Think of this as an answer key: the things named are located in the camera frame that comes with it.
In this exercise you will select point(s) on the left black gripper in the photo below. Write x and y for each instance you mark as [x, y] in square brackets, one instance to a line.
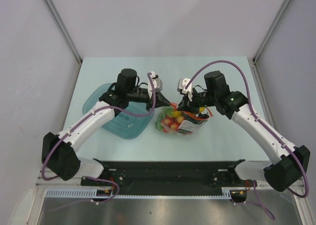
[160, 100]

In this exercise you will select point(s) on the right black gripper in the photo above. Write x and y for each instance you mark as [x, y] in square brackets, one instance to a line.
[186, 105]

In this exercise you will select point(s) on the clear zip bag red zipper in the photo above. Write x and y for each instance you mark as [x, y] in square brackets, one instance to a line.
[189, 126]

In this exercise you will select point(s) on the red cherry bunch with leaf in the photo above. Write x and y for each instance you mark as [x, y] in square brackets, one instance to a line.
[169, 121]

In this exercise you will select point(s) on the dark purple grape bunch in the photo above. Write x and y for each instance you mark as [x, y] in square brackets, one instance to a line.
[198, 119]

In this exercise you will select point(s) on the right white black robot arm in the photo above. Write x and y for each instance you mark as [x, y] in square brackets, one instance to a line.
[287, 163]

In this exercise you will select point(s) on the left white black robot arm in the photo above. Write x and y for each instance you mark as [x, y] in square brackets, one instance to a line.
[59, 151]

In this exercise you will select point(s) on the teal transparent plastic tray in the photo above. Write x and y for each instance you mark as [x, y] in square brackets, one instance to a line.
[124, 125]

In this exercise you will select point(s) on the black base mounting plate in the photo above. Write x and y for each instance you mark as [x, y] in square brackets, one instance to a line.
[170, 178]

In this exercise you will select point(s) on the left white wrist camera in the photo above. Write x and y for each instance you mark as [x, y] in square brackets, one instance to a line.
[154, 83]

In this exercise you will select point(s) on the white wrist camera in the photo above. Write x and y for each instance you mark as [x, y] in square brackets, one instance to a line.
[185, 88]
[154, 83]

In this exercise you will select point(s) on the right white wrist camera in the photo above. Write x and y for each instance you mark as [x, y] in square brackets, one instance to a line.
[185, 88]

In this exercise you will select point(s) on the white slotted cable duct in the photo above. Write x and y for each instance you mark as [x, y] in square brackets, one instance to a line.
[92, 193]

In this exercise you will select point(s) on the aluminium frame rail front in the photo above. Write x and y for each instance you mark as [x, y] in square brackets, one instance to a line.
[276, 183]

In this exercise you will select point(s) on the left aluminium corner post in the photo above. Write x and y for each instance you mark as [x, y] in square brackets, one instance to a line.
[63, 30]

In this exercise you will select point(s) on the aluminium corner post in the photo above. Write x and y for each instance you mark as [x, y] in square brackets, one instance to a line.
[63, 30]
[272, 28]

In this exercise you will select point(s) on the right aluminium corner post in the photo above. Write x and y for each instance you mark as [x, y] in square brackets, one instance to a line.
[272, 28]

